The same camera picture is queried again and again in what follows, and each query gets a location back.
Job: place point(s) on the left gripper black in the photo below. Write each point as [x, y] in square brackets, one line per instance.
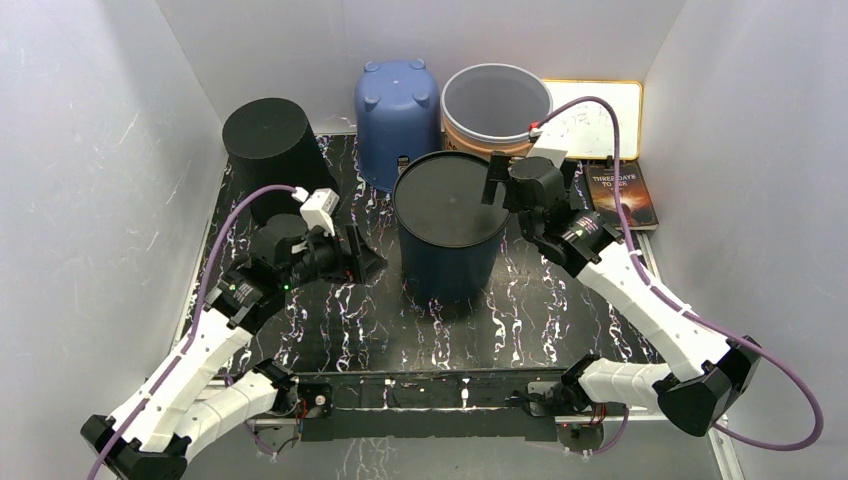
[368, 261]

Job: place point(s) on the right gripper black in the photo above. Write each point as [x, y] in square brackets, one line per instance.
[498, 172]

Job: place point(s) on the large dark blue bucket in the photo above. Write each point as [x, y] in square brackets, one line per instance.
[449, 239]

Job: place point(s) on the black ribbed plastic bucket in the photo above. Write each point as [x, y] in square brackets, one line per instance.
[270, 141]

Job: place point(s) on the light blue plastic bucket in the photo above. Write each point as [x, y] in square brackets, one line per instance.
[397, 110]

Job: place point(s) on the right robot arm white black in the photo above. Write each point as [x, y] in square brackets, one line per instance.
[703, 372]

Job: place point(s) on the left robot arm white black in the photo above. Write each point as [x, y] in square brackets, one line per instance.
[163, 426]

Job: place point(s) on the Three Days To See book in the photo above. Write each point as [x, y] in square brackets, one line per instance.
[635, 199]

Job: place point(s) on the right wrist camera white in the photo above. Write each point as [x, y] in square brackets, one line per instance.
[549, 141]

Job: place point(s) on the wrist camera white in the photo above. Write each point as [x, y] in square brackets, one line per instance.
[549, 141]
[317, 208]

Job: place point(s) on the small whiteboard yellow frame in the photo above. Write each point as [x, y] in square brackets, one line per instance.
[588, 126]

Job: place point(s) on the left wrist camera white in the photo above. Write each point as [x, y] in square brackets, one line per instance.
[317, 208]

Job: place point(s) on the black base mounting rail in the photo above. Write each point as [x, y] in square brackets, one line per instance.
[485, 403]

